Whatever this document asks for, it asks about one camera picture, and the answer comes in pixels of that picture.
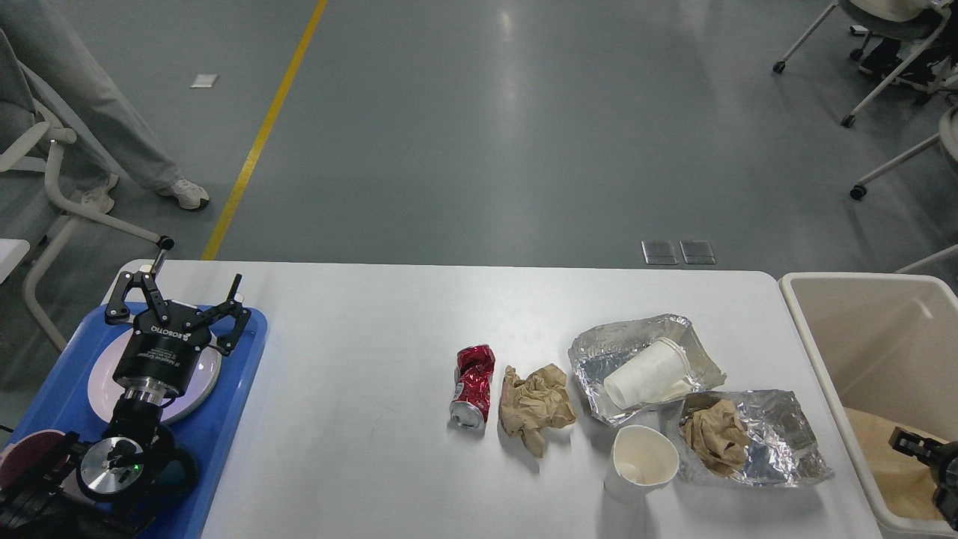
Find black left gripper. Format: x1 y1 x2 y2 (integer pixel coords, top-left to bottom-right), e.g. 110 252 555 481
104 249 252 399

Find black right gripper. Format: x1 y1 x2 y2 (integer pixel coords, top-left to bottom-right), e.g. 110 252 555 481
889 427 957 529

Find brown paper bag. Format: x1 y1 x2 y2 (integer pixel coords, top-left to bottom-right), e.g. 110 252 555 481
845 407 943 520

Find pink plate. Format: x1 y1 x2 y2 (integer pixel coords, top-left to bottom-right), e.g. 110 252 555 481
87 329 222 422

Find aluminium foil sheet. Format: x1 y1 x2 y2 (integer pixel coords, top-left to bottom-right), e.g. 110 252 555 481
568 314 726 427
665 389 834 488

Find pink mug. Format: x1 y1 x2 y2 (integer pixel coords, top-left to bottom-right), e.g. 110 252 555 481
1 430 81 502

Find brown paper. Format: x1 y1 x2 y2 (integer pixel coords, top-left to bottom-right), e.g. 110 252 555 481
499 364 577 458
680 399 751 478

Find white paper cup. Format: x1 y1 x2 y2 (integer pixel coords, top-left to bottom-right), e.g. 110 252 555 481
603 425 680 504
603 338 692 409

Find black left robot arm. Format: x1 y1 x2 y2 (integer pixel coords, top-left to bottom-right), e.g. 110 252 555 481
2 266 267 538

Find green plate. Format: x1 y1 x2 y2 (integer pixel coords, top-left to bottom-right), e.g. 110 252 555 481
161 378 217 425

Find beige plastic bin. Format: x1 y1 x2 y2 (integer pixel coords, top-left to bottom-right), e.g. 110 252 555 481
780 272 957 537

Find blue plastic tray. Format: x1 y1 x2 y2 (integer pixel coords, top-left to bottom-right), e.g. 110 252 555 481
9 305 267 538

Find dark blue mug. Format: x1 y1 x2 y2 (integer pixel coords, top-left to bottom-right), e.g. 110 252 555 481
140 448 198 518

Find white side table corner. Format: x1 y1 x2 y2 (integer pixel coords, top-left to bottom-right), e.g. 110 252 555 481
0 238 30 284

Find grey office chair left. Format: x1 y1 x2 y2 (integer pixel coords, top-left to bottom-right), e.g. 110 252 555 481
0 15 176 353

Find white paper cup lying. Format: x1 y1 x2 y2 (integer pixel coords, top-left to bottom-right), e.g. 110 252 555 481
603 338 692 409

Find person in grey trousers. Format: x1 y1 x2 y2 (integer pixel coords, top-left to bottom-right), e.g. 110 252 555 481
1 1 211 213

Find crushed red soda can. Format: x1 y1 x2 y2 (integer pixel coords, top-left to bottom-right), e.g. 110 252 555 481
449 344 495 430

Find white chair base far right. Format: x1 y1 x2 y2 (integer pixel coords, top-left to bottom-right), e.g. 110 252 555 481
849 105 957 274

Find metal floor socket plates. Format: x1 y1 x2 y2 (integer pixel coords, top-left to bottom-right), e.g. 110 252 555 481
641 241 716 266

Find person in black seated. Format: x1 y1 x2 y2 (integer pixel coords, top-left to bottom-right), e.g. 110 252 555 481
853 1 956 90

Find white chair right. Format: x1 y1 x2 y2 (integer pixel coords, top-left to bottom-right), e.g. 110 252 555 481
772 1 956 127

